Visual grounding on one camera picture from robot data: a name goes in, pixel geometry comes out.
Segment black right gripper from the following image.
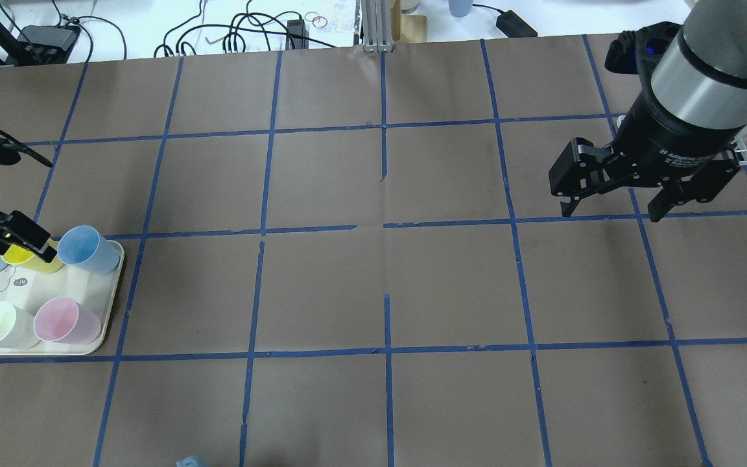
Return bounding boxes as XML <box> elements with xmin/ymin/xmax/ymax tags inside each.
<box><xmin>548</xmin><ymin>91</ymin><xmax>739</xmax><ymax>222</ymax></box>

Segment pink plastic cup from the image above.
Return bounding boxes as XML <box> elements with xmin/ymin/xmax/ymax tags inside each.
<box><xmin>32</xmin><ymin>296</ymin><xmax>102</xmax><ymax>344</ymax></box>

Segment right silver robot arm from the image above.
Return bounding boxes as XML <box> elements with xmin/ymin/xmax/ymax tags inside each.
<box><xmin>549</xmin><ymin>1</ymin><xmax>747</xmax><ymax>222</ymax></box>

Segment yellow plastic cup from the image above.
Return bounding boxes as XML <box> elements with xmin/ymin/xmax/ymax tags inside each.
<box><xmin>1</xmin><ymin>245</ymin><xmax>64</xmax><ymax>273</ymax></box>

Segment pale green plastic cup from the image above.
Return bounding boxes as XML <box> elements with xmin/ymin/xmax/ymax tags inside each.
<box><xmin>0</xmin><ymin>301</ymin><xmax>40</xmax><ymax>350</ymax></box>

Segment blue cup on side table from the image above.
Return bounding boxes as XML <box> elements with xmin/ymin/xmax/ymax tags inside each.
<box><xmin>448</xmin><ymin>0</ymin><xmax>473</xmax><ymax>18</ymax></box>

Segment cream rabbit tray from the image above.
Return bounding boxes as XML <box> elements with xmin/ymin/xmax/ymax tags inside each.
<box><xmin>0</xmin><ymin>241</ymin><xmax>125</xmax><ymax>357</ymax></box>

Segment black power adapter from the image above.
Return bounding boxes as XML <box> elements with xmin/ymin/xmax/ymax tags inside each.
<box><xmin>495</xmin><ymin>10</ymin><xmax>539</xmax><ymax>38</ymax></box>

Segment wooden mug tree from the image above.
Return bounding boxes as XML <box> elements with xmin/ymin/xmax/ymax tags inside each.
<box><xmin>390</xmin><ymin>1</ymin><xmax>428</xmax><ymax>43</ymax></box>

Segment black camera on stand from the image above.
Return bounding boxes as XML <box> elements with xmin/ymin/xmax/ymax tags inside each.
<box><xmin>0</xmin><ymin>1</ymin><xmax>84</xmax><ymax>66</ymax></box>

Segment aluminium frame post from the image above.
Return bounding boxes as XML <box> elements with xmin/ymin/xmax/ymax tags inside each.
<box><xmin>358</xmin><ymin>1</ymin><xmax>395</xmax><ymax>53</ymax></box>

